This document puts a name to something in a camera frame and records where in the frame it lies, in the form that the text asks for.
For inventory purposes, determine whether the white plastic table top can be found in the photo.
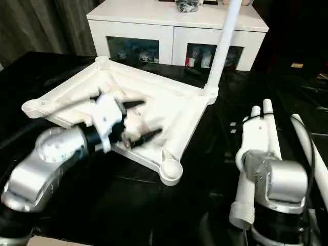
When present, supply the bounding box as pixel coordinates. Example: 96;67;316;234
21;55;220;187

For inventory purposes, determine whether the white plastic table leg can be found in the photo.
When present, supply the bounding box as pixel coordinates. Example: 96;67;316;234
229;105;262;229
290;114;328;196
261;98;283;161
203;0;243;96

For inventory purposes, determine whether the black table mat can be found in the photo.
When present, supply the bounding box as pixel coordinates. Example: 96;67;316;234
0;51;328;246

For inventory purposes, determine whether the white cabinet with glass doors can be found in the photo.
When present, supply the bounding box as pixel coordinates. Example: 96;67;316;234
86;0;270;72

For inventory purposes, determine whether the black white spotted toy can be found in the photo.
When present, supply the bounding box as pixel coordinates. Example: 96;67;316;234
175;0;201;13

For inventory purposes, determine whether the black cabinet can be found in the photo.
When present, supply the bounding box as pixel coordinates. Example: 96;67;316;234
252;0;328;76

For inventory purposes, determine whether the grey curtain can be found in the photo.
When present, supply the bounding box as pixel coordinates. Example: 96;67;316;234
0;0;100;70

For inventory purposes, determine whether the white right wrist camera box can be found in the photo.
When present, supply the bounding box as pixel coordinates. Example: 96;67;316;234
235;115;273;173

